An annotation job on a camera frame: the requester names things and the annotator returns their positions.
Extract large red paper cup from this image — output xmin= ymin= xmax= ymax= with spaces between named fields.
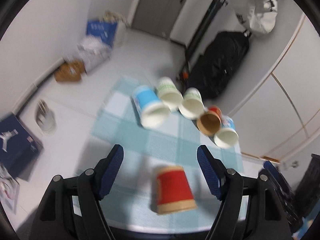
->
xmin=150 ymin=165 xmax=197 ymax=216

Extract blue cartoon paper cup right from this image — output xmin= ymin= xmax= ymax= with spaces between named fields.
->
xmin=214 ymin=115 xmax=239 ymax=149

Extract small red paper cup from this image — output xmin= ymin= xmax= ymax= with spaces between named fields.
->
xmin=196 ymin=106 xmax=222 ymax=137

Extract green white paper cup right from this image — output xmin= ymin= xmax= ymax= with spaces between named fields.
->
xmin=178 ymin=87 xmax=204 ymax=120

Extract green white paper cup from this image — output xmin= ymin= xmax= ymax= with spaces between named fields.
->
xmin=178 ymin=87 xmax=204 ymax=120
xmin=156 ymin=77 xmax=183 ymax=112

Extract blue paper cup left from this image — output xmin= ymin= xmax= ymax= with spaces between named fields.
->
xmin=132 ymin=85 xmax=171 ymax=129

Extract green white paper cup left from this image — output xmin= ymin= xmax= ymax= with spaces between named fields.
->
xmin=156 ymin=77 xmax=183 ymax=112

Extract blue office chair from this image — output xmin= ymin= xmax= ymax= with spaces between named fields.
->
xmin=263 ymin=160 xmax=294 ymax=200

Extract dark blue shoe box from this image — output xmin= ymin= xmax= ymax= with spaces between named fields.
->
xmin=1 ymin=114 xmax=43 ymax=181

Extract teal checkered tablecloth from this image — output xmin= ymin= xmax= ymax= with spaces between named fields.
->
xmin=71 ymin=76 xmax=247 ymax=231

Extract white bucket on floor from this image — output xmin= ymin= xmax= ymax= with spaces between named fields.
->
xmin=35 ymin=99 xmax=57 ymax=135

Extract brown plush slippers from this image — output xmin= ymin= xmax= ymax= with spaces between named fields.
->
xmin=54 ymin=60 xmax=85 ymax=82

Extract black backpack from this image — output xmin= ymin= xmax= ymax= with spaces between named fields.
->
xmin=186 ymin=31 xmax=250 ymax=100

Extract grey plastic parcel bag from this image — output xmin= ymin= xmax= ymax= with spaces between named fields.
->
xmin=77 ymin=35 xmax=112 ymax=72

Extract beige bag behind box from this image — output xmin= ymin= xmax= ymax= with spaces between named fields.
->
xmin=103 ymin=10 xmax=128 ymax=47

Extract blue cardboard box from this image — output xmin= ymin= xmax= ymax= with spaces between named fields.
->
xmin=86 ymin=20 xmax=118 ymax=48

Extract white tote bag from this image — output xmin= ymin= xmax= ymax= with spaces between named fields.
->
xmin=229 ymin=0 xmax=278 ymax=37

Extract black coat rack stand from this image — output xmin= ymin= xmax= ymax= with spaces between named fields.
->
xmin=176 ymin=0 xmax=227 ymax=82

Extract grey door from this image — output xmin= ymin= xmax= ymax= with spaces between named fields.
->
xmin=131 ymin=0 xmax=186 ymax=39

